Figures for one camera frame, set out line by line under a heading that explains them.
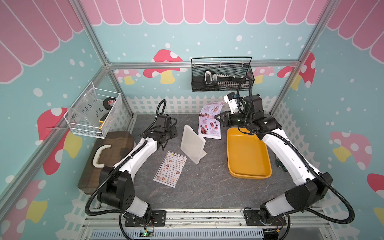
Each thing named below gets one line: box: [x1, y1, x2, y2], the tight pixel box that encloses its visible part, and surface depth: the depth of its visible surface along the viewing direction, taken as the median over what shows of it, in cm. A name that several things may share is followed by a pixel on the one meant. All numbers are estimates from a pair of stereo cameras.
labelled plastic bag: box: [68, 88, 107, 128], surface depth 68 cm
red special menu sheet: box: [199, 101, 225, 140], surface depth 76 cm
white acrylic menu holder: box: [180, 124, 207, 165], surface depth 88 cm
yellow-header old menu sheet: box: [153, 151, 188, 188], surface depth 94 cm
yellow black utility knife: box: [99, 112, 110, 130], surface depth 66 cm
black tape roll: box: [103, 97, 117, 110], surface depth 81 cm
